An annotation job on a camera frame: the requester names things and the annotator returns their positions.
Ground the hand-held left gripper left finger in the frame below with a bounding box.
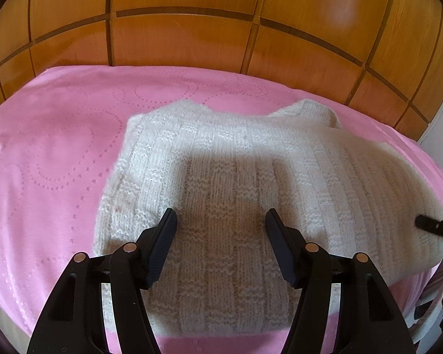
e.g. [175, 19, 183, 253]
[27, 208, 178, 354]

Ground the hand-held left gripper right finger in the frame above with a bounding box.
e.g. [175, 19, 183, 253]
[265, 208, 416, 354]

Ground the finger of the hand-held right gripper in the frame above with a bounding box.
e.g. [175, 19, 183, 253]
[415, 214, 443, 237]

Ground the white knitted sweater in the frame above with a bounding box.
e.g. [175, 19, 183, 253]
[92, 99, 443, 334]

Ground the striped cloth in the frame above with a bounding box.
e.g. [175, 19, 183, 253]
[423, 256, 443, 299]

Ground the pink bed sheet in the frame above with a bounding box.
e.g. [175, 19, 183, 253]
[0, 64, 443, 354]

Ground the wooden panelled headboard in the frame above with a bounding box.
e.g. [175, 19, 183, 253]
[0, 0, 443, 144]

